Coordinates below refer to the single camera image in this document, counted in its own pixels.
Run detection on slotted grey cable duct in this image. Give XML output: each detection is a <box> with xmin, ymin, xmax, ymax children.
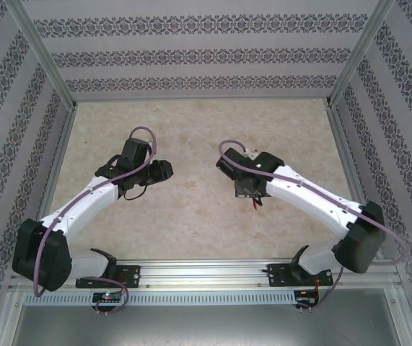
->
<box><xmin>23</xmin><ymin>290</ymin><xmax>297</xmax><ymax>306</ymax></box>

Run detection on aluminium lower frame beam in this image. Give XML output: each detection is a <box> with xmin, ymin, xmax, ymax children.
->
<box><xmin>0</xmin><ymin>290</ymin><xmax>25</xmax><ymax>346</ymax></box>
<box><xmin>385</xmin><ymin>288</ymin><xmax>412</xmax><ymax>346</ymax></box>

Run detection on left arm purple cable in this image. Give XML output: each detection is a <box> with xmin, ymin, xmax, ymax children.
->
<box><xmin>32</xmin><ymin>125</ymin><xmax>156</xmax><ymax>316</ymax></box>

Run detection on aluminium side rail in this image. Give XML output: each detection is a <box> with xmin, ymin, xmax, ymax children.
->
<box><xmin>25</xmin><ymin>104</ymin><xmax>78</xmax><ymax>262</ymax></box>
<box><xmin>326</xmin><ymin>104</ymin><xmax>385</xmax><ymax>259</ymax></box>

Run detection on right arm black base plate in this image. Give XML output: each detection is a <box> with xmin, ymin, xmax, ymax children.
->
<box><xmin>268</xmin><ymin>262</ymin><xmax>334</xmax><ymax>288</ymax></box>

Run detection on aluminium frame post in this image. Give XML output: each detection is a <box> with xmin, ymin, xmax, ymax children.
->
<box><xmin>9</xmin><ymin>0</ymin><xmax>77</xmax><ymax>107</ymax></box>
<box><xmin>326</xmin><ymin>0</ymin><xmax>398</xmax><ymax>107</ymax></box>

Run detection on aluminium mounting rail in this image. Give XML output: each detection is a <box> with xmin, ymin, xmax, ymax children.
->
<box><xmin>9</xmin><ymin>258</ymin><xmax>403</xmax><ymax>290</ymax></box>

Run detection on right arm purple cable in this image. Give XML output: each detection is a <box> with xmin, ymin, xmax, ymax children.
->
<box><xmin>218</xmin><ymin>138</ymin><xmax>411</xmax><ymax>313</ymax></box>

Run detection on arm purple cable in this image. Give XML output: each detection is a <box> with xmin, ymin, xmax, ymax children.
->
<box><xmin>32</xmin><ymin>125</ymin><xmax>156</xmax><ymax>316</ymax></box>
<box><xmin>218</xmin><ymin>138</ymin><xmax>411</xmax><ymax>313</ymax></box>

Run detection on grey metal sheet panel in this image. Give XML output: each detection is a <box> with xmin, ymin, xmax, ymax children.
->
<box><xmin>10</xmin><ymin>305</ymin><xmax>411</xmax><ymax>346</ymax></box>

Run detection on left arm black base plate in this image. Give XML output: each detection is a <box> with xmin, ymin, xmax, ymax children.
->
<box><xmin>75</xmin><ymin>265</ymin><xmax>141</xmax><ymax>289</ymax></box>

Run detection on left wrist thin black cable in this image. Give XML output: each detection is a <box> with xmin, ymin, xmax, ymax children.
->
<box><xmin>123</xmin><ymin>185</ymin><xmax>148</xmax><ymax>202</ymax></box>

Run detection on aluminium frame crossbeam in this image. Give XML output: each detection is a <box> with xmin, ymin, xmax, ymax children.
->
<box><xmin>72</xmin><ymin>94</ymin><xmax>332</xmax><ymax>104</ymax></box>

